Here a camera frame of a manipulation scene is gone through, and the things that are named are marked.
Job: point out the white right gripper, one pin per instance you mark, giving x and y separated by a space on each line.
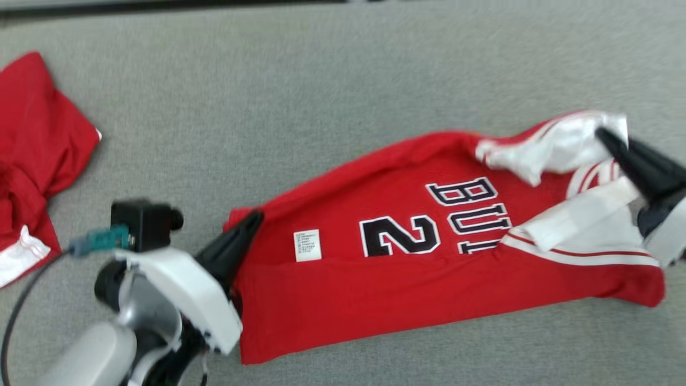
670 230

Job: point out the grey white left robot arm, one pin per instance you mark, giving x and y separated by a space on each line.
91 354

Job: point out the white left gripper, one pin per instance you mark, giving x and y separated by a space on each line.
193 289

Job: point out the grey fabric sofa cushion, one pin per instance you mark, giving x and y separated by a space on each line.
268 96

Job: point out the red basketball jersey white sleeves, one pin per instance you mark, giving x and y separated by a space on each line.
375 300

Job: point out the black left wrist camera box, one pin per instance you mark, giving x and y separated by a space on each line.
142 222

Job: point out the red shorts with white trim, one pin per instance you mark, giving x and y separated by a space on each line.
37 139

